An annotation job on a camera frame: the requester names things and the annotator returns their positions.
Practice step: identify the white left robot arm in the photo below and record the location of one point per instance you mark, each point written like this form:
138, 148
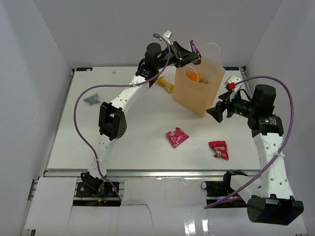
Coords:
112, 115

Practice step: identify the silver blue snack wrapper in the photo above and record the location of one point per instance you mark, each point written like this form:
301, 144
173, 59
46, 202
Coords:
93, 99

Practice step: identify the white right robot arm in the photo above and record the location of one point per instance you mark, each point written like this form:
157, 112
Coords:
273, 202

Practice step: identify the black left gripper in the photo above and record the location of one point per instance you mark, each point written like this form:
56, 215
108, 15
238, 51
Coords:
180, 54

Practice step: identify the red chips snack packet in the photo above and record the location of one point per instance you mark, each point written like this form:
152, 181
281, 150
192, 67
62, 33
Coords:
219, 149

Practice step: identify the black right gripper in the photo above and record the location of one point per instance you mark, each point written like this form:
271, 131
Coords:
217, 111

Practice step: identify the right blue corner label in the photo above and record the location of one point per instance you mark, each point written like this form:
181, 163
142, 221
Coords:
231, 68

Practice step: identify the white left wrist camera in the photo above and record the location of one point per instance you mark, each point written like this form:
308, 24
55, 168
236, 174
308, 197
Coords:
167, 35

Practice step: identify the yellow snack bar wrapper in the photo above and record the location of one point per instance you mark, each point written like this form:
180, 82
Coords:
166, 85

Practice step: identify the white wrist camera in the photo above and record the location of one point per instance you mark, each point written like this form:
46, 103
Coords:
167, 35
233, 84

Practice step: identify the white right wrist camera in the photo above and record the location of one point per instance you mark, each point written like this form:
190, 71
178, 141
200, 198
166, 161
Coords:
233, 84

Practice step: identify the brown paper bag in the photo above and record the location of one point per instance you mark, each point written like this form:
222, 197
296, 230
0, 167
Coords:
198, 97

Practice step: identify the orange yellow snack bag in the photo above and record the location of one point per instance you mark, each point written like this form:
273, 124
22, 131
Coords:
196, 77

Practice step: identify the brown chocolate bar wrapper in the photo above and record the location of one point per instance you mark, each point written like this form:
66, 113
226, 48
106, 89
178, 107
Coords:
193, 49

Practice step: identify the aluminium table frame rail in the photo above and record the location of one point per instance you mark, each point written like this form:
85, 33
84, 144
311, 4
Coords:
142, 173

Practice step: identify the blue corner label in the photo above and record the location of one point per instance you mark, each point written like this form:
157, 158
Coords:
231, 68
84, 69

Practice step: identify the left blue corner label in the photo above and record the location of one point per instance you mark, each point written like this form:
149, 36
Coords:
84, 69

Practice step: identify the pink red snack packet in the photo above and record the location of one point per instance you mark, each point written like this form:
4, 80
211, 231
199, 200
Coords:
176, 137

